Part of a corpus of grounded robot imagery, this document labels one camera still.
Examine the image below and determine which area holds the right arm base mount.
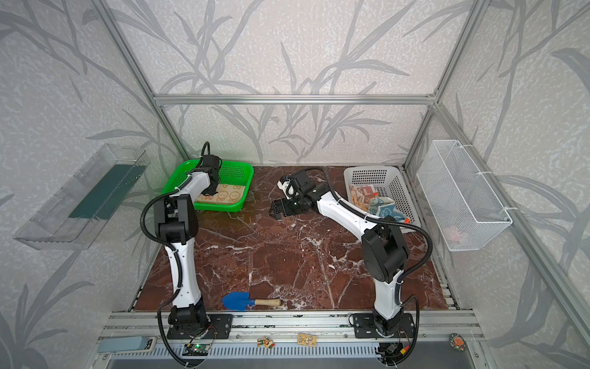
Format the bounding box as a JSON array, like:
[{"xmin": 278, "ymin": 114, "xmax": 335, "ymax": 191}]
[{"xmin": 349, "ymin": 311, "xmax": 416, "ymax": 339}]

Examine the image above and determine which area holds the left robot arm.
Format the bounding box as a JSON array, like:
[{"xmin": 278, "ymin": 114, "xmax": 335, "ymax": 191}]
[{"xmin": 140, "ymin": 142, "xmax": 222, "ymax": 339}]

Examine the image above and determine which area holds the green plastic basket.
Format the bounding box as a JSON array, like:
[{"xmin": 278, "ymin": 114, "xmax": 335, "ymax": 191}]
[{"xmin": 161, "ymin": 159, "xmax": 254, "ymax": 212}]

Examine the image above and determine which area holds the white wire wall basket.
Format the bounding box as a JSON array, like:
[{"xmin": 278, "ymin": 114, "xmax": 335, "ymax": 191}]
[{"xmin": 417, "ymin": 140, "xmax": 513, "ymax": 252}]

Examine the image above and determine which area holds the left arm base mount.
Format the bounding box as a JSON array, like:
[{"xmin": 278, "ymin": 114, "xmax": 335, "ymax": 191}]
[{"xmin": 167, "ymin": 314, "xmax": 233, "ymax": 340}]

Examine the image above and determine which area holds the grey flat device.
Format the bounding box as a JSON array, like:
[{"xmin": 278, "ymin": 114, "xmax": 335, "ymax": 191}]
[{"xmin": 97, "ymin": 336, "xmax": 158, "ymax": 354}]

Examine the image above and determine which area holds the blue trowel wooden handle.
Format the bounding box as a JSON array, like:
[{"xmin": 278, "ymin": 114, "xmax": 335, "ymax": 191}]
[{"xmin": 222, "ymin": 292, "xmax": 282, "ymax": 311}]

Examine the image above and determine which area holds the right controller board with wires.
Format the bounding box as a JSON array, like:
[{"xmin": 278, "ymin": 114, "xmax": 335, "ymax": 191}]
[{"xmin": 376, "ymin": 342, "xmax": 411, "ymax": 362}]

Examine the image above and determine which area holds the blue patterned towel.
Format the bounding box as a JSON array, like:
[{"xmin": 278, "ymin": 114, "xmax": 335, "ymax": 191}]
[{"xmin": 367, "ymin": 196, "xmax": 410, "ymax": 224}]

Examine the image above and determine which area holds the small orange green trinket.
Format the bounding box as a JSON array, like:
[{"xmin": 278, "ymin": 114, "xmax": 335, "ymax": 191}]
[{"xmin": 257, "ymin": 337, "xmax": 275, "ymax": 350}]

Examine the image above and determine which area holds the green led circuit board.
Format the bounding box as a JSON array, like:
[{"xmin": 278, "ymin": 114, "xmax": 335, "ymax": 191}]
[{"xmin": 182, "ymin": 343, "xmax": 212, "ymax": 357}]

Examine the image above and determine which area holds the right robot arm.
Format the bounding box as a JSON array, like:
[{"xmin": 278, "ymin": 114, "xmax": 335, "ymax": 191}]
[{"xmin": 269, "ymin": 167, "xmax": 433, "ymax": 338}]

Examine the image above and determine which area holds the small yellow circuit board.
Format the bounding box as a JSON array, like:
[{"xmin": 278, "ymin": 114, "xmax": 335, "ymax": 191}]
[{"xmin": 297, "ymin": 333, "xmax": 317, "ymax": 347}]

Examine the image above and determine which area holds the white plastic basket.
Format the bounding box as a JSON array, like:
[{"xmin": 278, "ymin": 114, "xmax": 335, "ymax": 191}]
[{"xmin": 344, "ymin": 165, "xmax": 422, "ymax": 227}]

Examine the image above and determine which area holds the orange patterned towel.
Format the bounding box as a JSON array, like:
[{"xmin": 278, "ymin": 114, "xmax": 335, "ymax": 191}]
[
  {"xmin": 195, "ymin": 184, "xmax": 245, "ymax": 205},
  {"xmin": 349, "ymin": 184, "xmax": 380, "ymax": 212}
]

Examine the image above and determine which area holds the pink object in wire basket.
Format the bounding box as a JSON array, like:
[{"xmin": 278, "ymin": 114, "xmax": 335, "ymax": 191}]
[{"xmin": 443, "ymin": 225, "xmax": 465, "ymax": 244}]

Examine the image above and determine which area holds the round orange gadget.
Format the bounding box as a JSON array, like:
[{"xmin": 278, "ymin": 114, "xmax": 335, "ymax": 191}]
[{"xmin": 450, "ymin": 333, "xmax": 466, "ymax": 352}]

